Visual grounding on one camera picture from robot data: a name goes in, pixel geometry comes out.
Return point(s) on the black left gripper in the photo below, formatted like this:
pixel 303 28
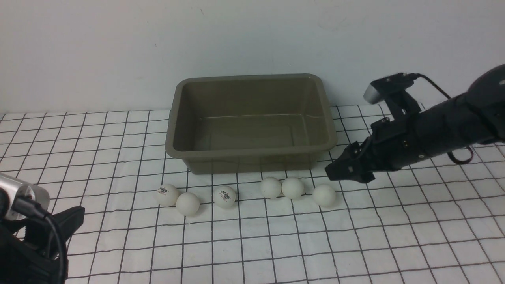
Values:
pixel 30 251

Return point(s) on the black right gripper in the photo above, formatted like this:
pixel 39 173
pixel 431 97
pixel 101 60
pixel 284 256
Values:
pixel 391 146

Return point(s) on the white logo ball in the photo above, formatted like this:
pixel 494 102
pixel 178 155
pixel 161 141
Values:
pixel 224 196
pixel 167 195

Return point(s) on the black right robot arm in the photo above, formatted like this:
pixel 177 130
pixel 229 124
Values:
pixel 474 117

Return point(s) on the olive green plastic bin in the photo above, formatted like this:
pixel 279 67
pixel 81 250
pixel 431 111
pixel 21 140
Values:
pixel 250 123

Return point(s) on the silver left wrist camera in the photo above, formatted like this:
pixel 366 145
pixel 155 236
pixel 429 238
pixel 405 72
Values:
pixel 12 189

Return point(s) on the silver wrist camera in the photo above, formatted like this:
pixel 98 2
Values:
pixel 392 90
pixel 12 189

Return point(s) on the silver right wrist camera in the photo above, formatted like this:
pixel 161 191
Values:
pixel 392 90

